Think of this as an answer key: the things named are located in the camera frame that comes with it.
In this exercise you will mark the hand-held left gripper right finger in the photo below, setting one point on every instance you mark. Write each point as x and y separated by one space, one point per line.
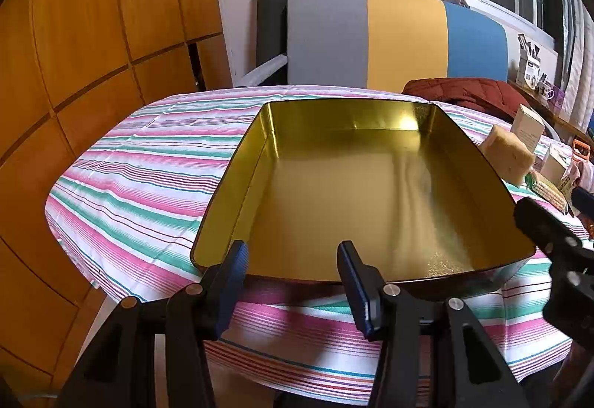
359 296

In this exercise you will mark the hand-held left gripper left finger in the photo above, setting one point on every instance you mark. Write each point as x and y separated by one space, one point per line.
232 292

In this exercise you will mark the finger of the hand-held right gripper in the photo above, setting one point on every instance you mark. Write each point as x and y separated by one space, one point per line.
538 222
584 200

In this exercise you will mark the pink sock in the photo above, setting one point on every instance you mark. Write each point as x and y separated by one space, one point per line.
584 176

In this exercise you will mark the yellow green snack packet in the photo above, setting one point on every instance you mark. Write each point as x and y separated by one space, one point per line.
547 193

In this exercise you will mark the cream ornament-printed box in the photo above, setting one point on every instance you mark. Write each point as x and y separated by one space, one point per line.
553 164

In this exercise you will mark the orange plastic rack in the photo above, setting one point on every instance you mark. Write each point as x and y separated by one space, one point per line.
581 152

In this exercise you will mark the yellow sponge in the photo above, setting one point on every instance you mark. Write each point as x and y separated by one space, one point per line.
508 157

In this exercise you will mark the white box with small print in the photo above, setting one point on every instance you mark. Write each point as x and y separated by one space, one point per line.
526 125

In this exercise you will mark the gold metal tin container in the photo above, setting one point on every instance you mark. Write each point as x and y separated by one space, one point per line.
352 194

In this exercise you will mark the wooden side desk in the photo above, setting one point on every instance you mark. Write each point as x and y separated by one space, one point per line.
571 122

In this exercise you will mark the purple box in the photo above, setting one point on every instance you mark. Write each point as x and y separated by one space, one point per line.
559 97

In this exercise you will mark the white mug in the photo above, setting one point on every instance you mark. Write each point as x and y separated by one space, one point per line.
546 91

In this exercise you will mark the striped tablecloth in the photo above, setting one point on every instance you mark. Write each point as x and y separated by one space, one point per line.
139 185

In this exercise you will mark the pale side curtain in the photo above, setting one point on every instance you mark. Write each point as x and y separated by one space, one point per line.
580 55

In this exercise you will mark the white box holding brushes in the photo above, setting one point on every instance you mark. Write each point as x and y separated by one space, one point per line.
529 64

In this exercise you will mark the red-brown jacket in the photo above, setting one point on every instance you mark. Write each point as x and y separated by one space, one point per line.
464 95

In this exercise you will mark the grey yellow blue chair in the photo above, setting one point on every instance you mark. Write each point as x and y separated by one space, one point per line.
399 36

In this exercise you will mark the wooden wardrobe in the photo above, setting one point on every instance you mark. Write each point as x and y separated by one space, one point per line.
93 41

